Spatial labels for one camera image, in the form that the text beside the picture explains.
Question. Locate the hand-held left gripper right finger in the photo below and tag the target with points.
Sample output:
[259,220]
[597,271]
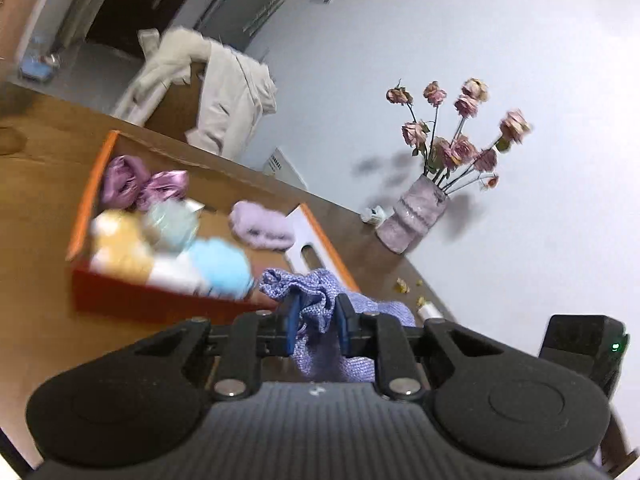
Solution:
[344,325]

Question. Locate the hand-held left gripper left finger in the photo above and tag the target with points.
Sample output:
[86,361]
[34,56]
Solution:
[292,322]

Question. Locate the purple knitted cloth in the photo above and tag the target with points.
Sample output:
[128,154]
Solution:
[320,285]

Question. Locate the light blue plush toy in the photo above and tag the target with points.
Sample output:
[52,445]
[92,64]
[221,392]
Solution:
[222,267]

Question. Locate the lilac fluffy cloth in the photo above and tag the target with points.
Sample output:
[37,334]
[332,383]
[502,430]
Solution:
[260,225]

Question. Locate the orange cardboard box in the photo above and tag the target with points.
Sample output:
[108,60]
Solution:
[115,300]

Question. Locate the yellow plush toy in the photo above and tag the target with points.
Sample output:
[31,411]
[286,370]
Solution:
[122,245]

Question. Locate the fallen dried petals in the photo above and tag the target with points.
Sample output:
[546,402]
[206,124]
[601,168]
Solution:
[402,286]

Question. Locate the white thread spool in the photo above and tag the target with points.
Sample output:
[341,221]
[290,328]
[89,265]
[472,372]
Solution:
[430,310]

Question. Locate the small white bottle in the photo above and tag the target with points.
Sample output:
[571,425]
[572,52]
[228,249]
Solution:
[374,216]

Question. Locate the lilac glass vase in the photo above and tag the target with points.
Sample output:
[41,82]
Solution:
[410,215]

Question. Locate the dried pink rose bouquet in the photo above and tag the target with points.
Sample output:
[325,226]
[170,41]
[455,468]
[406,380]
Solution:
[462,152]

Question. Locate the cream coat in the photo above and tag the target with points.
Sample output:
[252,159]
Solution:
[230,95]

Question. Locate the wooden chair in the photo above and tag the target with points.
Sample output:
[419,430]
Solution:
[175,105]

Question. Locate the grey refrigerator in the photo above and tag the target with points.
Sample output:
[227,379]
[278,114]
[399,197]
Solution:
[240,10]

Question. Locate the dark door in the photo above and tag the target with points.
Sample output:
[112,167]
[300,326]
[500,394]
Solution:
[140,5]

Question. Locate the blue item on floor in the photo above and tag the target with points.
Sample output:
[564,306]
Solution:
[35,69]

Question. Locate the pink suitcase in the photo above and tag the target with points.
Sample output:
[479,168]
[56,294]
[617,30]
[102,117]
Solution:
[20,5]

